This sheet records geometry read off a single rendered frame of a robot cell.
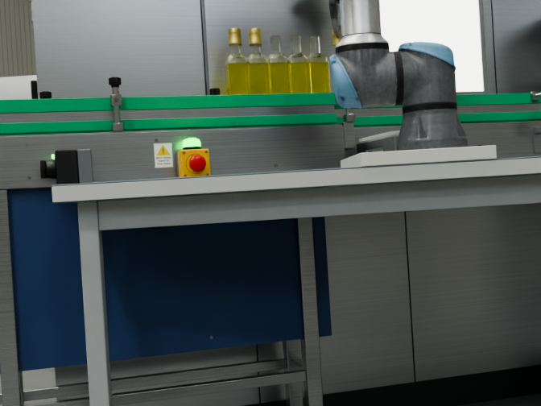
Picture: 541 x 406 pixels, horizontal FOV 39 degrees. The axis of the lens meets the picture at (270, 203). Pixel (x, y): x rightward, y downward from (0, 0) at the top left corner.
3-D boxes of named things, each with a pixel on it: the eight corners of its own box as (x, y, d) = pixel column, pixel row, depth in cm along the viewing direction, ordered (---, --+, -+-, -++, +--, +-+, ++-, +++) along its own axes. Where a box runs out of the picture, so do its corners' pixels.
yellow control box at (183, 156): (205, 180, 191) (203, 151, 191) (211, 179, 184) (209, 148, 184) (177, 182, 189) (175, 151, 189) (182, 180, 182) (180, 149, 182)
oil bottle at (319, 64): (326, 130, 220) (321, 55, 220) (333, 128, 214) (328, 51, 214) (307, 131, 218) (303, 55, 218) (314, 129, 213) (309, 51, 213)
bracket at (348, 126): (344, 151, 212) (342, 125, 212) (357, 148, 203) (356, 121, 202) (332, 151, 211) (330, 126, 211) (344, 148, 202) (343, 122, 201)
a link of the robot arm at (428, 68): (463, 100, 161) (459, 35, 161) (398, 104, 161) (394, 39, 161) (452, 107, 173) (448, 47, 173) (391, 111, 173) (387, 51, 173)
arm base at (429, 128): (480, 147, 161) (476, 99, 161) (410, 150, 158) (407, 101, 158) (452, 152, 176) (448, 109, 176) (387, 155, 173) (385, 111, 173)
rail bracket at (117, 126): (125, 133, 188) (122, 78, 188) (129, 130, 181) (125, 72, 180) (109, 134, 186) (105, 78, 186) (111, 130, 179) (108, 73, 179)
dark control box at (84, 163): (91, 186, 183) (89, 151, 183) (93, 185, 176) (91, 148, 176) (55, 188, 181) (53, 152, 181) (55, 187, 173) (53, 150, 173)
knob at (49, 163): (55, 179, 179) (40, 180, 178) (55, 159, 179) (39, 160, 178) (55, 178, 175) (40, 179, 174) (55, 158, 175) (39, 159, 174)
